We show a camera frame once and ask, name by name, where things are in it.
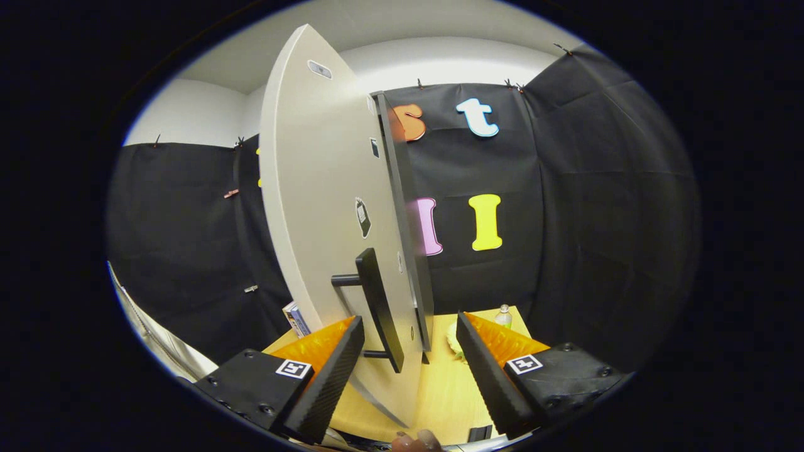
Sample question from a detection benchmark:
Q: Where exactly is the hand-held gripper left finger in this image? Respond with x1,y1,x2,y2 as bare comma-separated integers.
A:
192,315,366,445

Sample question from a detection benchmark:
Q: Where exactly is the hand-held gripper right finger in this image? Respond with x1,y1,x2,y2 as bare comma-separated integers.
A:
455,311,630,441

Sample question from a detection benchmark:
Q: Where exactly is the beige shoe cabinet door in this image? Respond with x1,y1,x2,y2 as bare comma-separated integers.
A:
259,24,434,429

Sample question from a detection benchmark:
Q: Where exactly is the pale yellow round object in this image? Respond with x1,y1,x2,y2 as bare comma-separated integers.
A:
446,321,469,363

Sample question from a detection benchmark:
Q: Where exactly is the blue and white book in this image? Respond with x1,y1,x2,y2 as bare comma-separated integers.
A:
283,301,312,340

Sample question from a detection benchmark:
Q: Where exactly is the black backdrop cloth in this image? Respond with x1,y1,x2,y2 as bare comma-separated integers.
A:
106,44,701,371

